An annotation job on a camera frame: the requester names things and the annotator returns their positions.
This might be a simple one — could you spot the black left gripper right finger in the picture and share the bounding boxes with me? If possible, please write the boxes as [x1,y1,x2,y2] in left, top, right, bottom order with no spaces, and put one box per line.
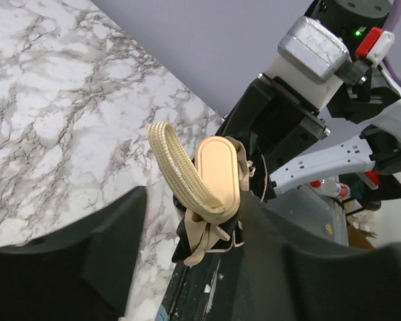
[239,192,401,320]

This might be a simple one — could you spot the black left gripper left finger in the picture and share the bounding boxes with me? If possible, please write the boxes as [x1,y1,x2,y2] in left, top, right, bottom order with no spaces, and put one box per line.
[0,186,147,320]

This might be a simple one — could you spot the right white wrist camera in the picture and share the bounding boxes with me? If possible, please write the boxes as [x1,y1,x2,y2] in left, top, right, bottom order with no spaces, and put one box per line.
[264,16,350,111]

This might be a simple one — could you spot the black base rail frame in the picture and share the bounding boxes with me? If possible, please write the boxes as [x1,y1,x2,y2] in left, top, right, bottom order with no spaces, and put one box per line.
[155,250,247,321]

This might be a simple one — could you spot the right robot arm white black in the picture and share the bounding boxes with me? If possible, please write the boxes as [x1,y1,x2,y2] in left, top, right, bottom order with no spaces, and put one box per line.
[218,1,401,200]

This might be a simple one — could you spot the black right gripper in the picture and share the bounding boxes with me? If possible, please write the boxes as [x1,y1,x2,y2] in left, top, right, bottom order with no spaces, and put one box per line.
[220,74,326,201]

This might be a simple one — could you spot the beige black umbrella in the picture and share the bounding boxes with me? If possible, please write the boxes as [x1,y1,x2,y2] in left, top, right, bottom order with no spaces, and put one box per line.
[147,122,269,267]

